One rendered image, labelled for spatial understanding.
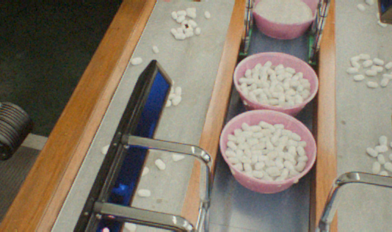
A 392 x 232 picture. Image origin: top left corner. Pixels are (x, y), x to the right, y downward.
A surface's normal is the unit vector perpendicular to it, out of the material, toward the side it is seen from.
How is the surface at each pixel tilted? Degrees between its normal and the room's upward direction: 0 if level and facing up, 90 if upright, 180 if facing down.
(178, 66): 0
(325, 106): 0
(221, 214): 0
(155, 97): 58
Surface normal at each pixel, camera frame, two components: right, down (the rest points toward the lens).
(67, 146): 0.01, -0.70
